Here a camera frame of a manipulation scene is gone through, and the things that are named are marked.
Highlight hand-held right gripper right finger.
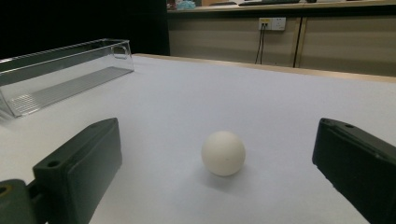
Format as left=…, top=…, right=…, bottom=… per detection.
left=312, top=118, right=396, bottom=224

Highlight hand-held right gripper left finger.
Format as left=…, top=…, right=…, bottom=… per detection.
left=32, top=117, right=123, bottom=224

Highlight clear plastic container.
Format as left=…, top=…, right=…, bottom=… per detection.
left=0, top=38, right=135, bottom=119

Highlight wooden table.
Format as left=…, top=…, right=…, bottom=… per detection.
left=134, top=52, right=396, bottom=84

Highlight beige wooden counter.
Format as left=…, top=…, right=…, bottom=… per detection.
left=167, top=0, right=396, bottom=77

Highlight white table mat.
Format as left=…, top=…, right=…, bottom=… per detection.
left=0, top=55, right=396, bottom=224

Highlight black curtain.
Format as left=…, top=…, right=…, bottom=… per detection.
left=0, top=0, right=171, bottom=61

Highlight black keyboard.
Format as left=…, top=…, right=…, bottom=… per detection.
left=237, top=0, right=302, bottom=7

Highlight teal object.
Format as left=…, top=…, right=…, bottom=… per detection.
left=177, top=0, right=197, bottom=10

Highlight black power cable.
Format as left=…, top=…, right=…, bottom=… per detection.
left=260, top=24, right=268, bottom=65
left=254, top=24, right=264, bottom=65

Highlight white wall socket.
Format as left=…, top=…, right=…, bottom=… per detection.
left=258, top=17, right=287, bottom=32

